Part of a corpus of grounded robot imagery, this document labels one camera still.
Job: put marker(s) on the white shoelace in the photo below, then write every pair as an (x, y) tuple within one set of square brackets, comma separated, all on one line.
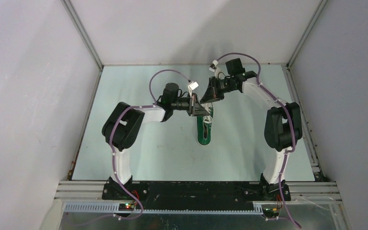
[(209, 108)]

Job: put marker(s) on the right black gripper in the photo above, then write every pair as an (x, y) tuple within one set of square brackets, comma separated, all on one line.
[(212, 94)]

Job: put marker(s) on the grey slotted cable duct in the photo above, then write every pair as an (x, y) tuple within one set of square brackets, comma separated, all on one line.
[(114, 208)]

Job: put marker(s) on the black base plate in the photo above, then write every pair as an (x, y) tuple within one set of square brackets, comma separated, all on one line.
[(196, 195)]

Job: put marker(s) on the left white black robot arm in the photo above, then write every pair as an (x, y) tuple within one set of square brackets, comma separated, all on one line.
[(123, 125)]

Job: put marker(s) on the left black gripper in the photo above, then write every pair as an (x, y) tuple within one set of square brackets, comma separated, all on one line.
[(196, 109)]

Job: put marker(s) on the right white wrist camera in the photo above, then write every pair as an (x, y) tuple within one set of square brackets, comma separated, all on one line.
[(214, 68)]

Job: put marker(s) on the left controller board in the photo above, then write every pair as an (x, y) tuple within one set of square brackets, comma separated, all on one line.
[(126, 207)]

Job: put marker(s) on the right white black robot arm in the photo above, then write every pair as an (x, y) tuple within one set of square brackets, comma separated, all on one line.
[(283, 127)]

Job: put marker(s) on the green canvas sneaker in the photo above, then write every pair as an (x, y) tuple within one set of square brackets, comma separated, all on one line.
[(203, 131)]

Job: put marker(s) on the controller board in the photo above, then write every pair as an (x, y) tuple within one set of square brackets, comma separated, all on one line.
[(271, 213), (126, 207)]

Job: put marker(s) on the right controller board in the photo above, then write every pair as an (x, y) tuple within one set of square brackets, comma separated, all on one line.
[(271, 213)]

